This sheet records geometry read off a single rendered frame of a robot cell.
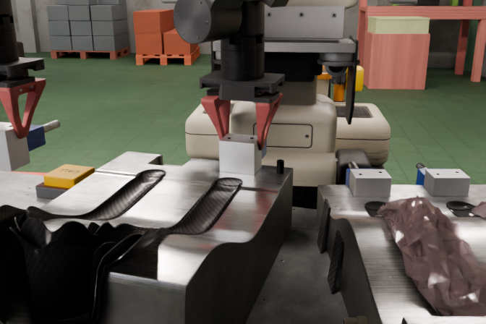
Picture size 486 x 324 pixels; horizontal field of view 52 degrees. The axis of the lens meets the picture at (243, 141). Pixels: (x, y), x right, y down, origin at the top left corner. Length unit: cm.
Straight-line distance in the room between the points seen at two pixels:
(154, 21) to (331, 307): 780
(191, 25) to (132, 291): 32
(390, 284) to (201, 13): 34
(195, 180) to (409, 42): 574
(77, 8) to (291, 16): 844
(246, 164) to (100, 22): 857
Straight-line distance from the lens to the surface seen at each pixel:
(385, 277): 47
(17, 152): 70
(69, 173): 87
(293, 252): 67
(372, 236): 51
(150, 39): 829
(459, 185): 74
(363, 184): 70
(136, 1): 997
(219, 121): 67
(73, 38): 940
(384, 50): 625
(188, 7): 58
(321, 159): 102
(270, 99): 62
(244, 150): 66
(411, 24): 631
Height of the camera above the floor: 112
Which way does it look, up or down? 17 degrees down
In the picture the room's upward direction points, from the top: straight up
